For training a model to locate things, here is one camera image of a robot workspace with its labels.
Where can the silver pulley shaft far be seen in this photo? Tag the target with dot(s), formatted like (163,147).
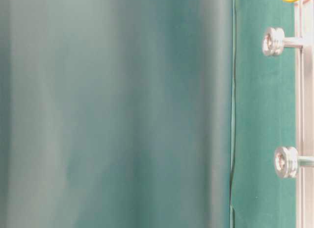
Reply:
(274,42)

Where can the silver pulley shaft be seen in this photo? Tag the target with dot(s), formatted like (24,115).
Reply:
(287,162)
(274,42)

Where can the silver pulley shaft near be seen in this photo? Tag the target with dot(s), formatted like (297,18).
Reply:
(287,162)

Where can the green table cloth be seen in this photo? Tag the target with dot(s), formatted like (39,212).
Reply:
(263,117)

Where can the aluminium extrusion rail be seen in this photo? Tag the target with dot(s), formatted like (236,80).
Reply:
(304,78)

